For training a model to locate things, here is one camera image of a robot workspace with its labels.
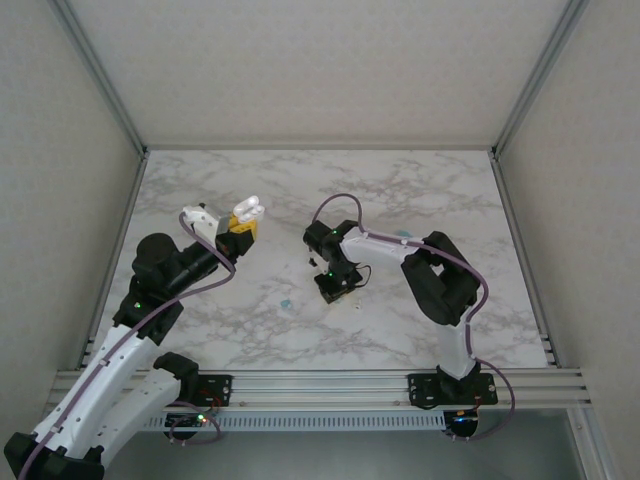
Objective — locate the white earbud case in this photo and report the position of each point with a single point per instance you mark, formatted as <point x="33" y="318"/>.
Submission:
<point x="248" y="207"/>

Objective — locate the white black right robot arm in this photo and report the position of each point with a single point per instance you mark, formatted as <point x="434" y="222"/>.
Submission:
<point x="440" y="285"/>

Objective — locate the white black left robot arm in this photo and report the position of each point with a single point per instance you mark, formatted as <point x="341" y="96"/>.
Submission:
<point x="110" y="370"/>

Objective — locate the blue earbud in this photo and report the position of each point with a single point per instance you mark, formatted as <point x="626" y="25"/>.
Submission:
<point x="286" y="303"/>

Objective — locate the black controller circuit board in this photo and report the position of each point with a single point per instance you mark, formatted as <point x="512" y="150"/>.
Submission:
<point x="187" y="422"/>
<point x="462" y="425"/>

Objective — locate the aluminium table side rail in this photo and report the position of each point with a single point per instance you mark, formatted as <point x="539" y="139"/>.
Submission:
<point x="513" y="210"/>
<point x="127" y="210"/>

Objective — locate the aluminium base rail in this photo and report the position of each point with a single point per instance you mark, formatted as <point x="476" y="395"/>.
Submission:
<point x="320" y="387"/>

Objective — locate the aluminium table end rail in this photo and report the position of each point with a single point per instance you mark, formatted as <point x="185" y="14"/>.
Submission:
<point x="320" y="147"/>

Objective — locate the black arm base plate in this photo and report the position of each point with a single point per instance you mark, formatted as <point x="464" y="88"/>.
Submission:
<point x="425" y="387"/>
<point x="220" y="385"/>

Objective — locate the aluminium frame post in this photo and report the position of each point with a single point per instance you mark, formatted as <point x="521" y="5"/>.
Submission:
<point x="539" y="75"/>
<point x="101" y="75"/>

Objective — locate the aluminium lower frame leg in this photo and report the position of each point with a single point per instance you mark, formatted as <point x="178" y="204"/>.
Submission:
<point x="590" y="450"/>

